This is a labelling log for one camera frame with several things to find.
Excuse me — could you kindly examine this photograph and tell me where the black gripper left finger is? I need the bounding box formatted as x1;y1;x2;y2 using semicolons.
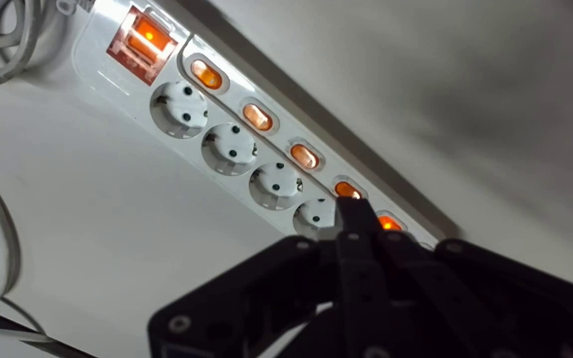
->
332;196;378;358

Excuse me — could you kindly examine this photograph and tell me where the white six-socket power strip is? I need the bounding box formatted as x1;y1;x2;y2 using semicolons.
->
66;0;465;253

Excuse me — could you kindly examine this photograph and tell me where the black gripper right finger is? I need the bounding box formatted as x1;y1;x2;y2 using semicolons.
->
360;196;449;358

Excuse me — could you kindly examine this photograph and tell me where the white power strip cable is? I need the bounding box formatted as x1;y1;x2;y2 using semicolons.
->
0;0;97;349

